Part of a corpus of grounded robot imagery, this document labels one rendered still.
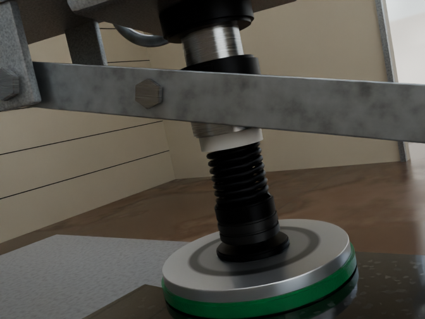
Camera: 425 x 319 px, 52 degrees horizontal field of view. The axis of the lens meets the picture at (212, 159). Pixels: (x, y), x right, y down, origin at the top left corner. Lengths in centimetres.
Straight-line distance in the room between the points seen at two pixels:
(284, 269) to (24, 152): 544
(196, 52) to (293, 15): 527
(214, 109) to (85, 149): 583
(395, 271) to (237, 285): 16
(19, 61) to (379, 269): 42
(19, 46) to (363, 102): 34
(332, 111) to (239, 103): 9
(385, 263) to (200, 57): 29
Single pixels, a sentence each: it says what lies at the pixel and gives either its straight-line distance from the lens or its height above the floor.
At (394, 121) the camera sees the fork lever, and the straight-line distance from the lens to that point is 41.
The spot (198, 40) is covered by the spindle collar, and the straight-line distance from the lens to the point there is 46.
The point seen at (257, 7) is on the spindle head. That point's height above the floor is 110.
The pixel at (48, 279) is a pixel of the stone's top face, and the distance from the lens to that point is 69.
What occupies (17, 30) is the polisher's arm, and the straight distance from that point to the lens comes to 50.
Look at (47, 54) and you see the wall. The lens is 621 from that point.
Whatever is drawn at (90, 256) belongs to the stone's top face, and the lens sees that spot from 75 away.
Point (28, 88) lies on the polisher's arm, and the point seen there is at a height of 105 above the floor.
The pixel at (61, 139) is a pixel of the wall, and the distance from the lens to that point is 605.
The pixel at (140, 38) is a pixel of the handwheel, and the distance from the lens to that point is 68.
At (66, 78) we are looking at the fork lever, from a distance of 49.
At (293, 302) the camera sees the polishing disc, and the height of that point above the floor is 81.
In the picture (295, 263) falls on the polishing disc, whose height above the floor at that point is 83.
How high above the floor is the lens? 99
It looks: 6 degrees down
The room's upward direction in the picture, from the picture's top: 12 degrees counter-clockwise
